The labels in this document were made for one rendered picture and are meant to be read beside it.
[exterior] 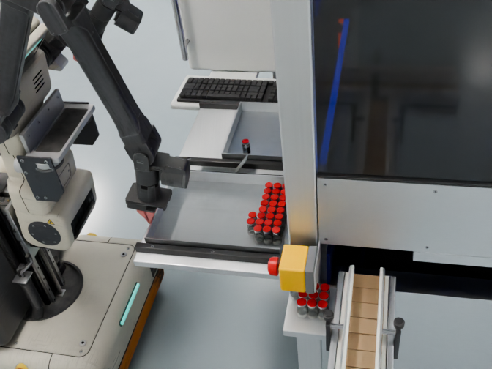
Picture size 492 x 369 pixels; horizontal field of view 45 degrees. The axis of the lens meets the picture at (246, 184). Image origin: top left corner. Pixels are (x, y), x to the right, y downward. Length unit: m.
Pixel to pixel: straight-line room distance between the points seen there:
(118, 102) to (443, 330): 0.90
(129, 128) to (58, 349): 1.07
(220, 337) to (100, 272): 0.53
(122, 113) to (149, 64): 2.79
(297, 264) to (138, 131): 0.44
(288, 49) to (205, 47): 1.27
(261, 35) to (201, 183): 0.71
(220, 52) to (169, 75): 1.69
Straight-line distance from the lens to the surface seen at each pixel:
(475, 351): 1.58
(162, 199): 1.48
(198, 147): 1.80
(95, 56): 1.24
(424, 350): 1.58
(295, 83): 1.04
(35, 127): 1.70
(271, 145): 1.77
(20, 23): 1.26
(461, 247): 1.28
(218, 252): 1.45
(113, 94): 1.28
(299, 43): 1.00
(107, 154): 3.37
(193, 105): 2.13
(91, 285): 2.32
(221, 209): 1.59
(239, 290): 2.53
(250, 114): 1.90
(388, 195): 1.18
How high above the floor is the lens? 1.97
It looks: 42 degrees down
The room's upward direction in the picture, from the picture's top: 8 degrees counter-clockwise
